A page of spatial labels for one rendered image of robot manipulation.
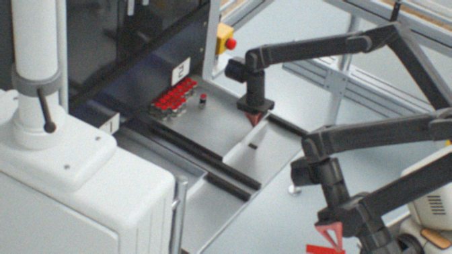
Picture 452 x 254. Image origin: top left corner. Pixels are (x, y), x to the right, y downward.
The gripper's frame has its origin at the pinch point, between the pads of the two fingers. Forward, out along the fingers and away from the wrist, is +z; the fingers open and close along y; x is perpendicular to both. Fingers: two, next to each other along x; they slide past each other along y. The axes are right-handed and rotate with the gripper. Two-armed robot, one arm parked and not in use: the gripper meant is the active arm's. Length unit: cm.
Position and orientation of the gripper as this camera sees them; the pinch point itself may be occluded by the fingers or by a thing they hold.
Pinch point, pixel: (255, 125)
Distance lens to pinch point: 276.4
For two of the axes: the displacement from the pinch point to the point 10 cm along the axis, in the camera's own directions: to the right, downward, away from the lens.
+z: 0.2, 8.1, 5.9
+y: -8.3, -3.2, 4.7
